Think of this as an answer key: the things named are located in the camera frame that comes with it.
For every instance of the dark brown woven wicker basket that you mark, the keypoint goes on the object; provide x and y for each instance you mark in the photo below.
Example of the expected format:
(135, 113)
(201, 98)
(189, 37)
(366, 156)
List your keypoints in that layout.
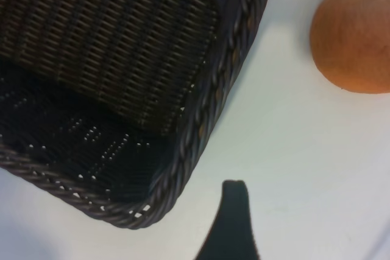
(106, 59)

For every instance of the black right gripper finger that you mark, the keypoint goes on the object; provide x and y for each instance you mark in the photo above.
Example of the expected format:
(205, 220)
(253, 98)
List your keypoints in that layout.
(233, 229)

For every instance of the orange with knobbed top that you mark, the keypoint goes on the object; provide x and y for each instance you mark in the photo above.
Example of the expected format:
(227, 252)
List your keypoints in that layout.
(353, 34)

